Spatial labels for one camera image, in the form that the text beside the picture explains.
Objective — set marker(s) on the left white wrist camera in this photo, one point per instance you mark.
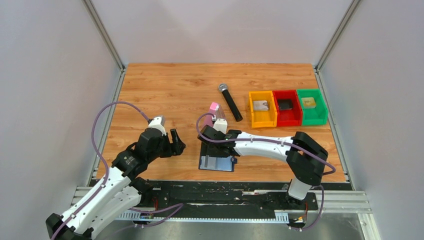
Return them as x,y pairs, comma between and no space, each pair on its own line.
158,123

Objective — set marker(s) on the white cards in yellow bin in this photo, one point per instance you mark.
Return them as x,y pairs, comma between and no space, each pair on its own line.
260,105

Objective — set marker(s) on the gold cards in green bin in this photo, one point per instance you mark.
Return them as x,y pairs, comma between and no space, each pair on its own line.
308,102

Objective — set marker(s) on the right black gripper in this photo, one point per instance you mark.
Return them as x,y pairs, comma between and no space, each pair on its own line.
211,152

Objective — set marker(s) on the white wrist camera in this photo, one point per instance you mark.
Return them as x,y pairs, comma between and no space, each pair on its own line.
221,125
158,123

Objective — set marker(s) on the blue leather card holder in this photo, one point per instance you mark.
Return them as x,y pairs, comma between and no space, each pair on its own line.
221,164

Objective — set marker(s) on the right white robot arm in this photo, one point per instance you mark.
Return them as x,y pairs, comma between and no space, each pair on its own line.
304,156

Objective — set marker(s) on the green plastic bin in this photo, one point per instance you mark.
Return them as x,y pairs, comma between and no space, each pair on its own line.
315,116

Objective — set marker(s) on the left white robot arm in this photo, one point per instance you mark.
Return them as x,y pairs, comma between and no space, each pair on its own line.
120,189

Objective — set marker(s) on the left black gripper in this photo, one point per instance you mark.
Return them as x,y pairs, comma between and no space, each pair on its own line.
175,148

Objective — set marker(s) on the red plastic bin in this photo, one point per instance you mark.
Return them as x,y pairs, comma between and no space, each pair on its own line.
288,118

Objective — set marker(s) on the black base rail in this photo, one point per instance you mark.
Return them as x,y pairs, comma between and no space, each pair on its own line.
226,199

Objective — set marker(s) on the black cards in red bin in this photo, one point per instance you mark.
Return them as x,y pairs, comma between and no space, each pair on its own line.
284,104

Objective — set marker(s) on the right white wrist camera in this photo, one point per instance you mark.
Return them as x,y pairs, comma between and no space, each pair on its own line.
221,125

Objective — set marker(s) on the pink metronome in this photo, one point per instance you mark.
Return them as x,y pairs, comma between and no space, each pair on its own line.
218,113

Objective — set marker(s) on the yellow plastic bin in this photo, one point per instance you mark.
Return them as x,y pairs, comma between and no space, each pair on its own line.
262,119

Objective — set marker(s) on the black microphone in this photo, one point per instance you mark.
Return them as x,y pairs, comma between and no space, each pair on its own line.
223,89

